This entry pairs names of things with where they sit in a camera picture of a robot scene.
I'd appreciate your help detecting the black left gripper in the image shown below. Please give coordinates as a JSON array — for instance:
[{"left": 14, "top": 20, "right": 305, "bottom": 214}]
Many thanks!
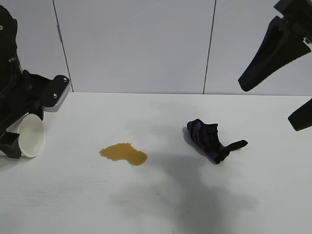
[{"left": 0, "top": 4, "right": 48, "bottom": 159}]

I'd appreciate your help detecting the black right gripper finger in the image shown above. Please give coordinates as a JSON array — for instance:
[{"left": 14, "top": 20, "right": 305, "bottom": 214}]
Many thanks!
[{"left": 288, "top": 98, "right": 312, "bottom": 132}]

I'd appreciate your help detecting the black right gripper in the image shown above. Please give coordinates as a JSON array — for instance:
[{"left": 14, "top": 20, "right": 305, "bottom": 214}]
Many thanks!
[{"left": 238, "top": 0, "right": 312, "bottom": 92}]

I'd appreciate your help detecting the white paper coffee cup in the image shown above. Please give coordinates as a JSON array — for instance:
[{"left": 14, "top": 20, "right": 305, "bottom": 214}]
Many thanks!
[{"left": 0, "top": 113, "right": 46, "bottom": 158}]

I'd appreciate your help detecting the dark purple striped cloth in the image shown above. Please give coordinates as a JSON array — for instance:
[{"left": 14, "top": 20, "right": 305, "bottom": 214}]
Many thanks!
[{"left": 186, "top": 118, "right": 249, "bottom": 165}]

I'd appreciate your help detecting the brown coffee spill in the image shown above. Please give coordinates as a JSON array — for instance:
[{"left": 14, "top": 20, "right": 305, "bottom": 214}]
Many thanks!
[{"left": 99, "top": 142, "right": 149, "bottom": 167}]

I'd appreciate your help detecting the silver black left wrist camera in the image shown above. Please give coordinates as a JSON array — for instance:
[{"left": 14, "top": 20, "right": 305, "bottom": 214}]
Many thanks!
[{"left": 40, "top": 75, "right": 73, "bottom": 113}]

